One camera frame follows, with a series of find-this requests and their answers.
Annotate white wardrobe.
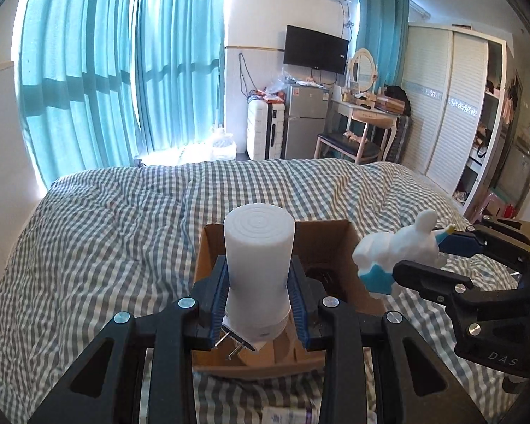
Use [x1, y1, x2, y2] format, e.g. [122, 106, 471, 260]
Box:
[400, 22, 508, 213]

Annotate white and blue toy figure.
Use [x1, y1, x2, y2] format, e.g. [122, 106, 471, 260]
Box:
[352, 210, 457, 297]

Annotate clear plastic bag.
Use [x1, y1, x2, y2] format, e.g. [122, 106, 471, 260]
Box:
[265, 67, 292, 94]

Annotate white dressing table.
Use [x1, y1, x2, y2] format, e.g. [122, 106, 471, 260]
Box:
[331, 93, 412, 164]

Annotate teal narrow curtain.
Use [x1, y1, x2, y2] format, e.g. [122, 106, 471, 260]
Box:
[355, 0, 410, 98]

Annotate brown cardboard box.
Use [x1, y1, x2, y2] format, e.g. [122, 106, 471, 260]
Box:
[192, 219, 387, 379]

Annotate oval vanity mirror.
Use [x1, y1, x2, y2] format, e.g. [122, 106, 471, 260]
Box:
[348, 48, 377, 93]

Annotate black wall television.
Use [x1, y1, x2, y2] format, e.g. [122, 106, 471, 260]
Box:
[283, 25, 349, 74]

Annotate white paper packet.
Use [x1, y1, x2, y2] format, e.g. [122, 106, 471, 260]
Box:
[265, 406, 325, 424]

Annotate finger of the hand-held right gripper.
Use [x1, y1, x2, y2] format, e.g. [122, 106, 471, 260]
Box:
[437, 224, 530, 262]
[393, 260, 530, 354]

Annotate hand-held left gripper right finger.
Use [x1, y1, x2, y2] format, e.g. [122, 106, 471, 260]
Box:
[288, 256, 487, 424]

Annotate pink wooden chair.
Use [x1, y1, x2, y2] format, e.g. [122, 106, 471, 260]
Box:
[313, 110, 394, 165]

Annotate white suitcase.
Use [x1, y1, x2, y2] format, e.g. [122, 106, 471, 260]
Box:
[246, 99, 287, 160]

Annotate teal window curtain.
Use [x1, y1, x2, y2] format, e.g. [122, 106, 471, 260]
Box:
[11, 0, 227, 186]

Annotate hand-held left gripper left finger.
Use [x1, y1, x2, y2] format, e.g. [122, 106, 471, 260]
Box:
[28, 255, 230, 424]

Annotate black bag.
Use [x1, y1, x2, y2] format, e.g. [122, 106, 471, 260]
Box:
[385, 85, 412, 118]

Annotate white plastic bag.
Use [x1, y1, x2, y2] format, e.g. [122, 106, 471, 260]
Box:
[179, 126, 237, 162]

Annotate white cylindrical plug-in night light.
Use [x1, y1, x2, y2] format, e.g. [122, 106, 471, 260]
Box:
[221, 204, 296, 360]

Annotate silver small refrigerator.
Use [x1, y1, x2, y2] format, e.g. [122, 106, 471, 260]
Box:
[281, 82, 330, 160]

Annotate grey checked bed blanket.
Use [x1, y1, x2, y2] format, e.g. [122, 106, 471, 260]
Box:
[0, 159, 524, 424]

